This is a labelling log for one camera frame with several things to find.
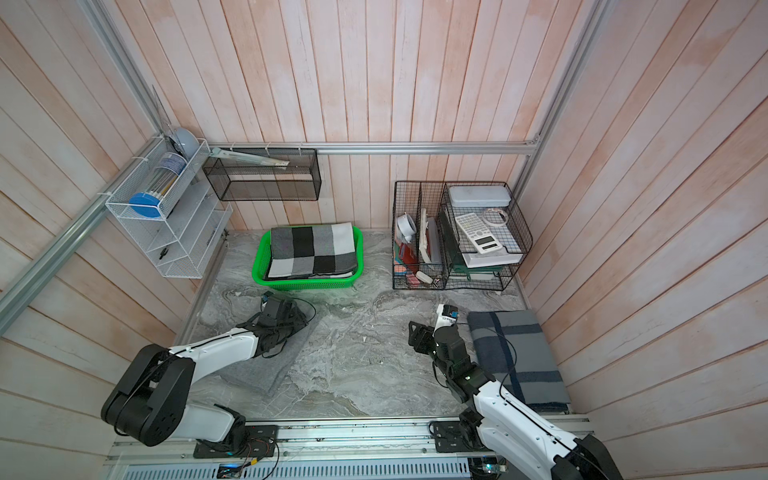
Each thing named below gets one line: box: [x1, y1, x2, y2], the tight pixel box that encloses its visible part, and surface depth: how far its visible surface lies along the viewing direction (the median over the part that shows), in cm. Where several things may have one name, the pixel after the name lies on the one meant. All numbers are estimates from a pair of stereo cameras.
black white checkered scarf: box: [264, 222, 358, 281], surface depth 106 cm
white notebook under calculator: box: [462, 247, 524, 269], surface depth 90 cm
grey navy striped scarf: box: [467, 310, 571, 413], surface depth 89 cm
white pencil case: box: [448, 185, 511, 208], surface depth 103 cm
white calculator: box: [455, 212, 503, 255], surface depth 92 cm
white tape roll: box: [397, 214, 417, 243], surface depth 112 cm
